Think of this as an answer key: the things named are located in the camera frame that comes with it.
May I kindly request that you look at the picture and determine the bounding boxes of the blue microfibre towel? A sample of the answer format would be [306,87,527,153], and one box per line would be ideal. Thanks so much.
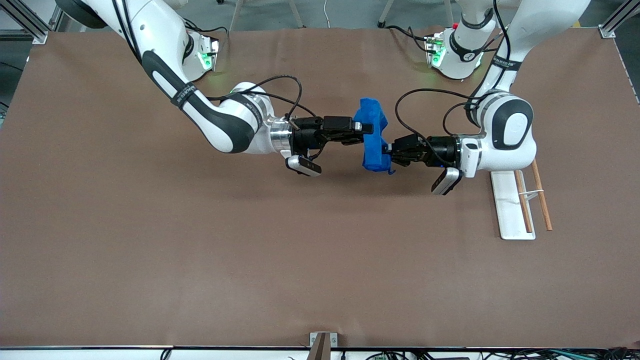
[353,97,396,175]

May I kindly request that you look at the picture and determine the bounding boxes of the grey metal stand legs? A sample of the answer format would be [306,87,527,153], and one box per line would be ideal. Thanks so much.
[377,0,397,29]
[227,0,306,29]

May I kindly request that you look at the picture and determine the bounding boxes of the black left arm base cable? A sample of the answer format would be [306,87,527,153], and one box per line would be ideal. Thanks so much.
[387,25,436,53]

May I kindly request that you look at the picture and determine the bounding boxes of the black arm base cable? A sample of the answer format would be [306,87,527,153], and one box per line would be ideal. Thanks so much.
[387,25,436,53]
[182,17,228,51]

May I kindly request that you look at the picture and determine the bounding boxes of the black right arm base cable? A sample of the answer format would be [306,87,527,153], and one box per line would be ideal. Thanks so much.
[182,17,228,51]

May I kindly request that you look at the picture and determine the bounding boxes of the grey metal camera mount bracket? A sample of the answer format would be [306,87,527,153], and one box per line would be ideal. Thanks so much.
[309,332,339,360]

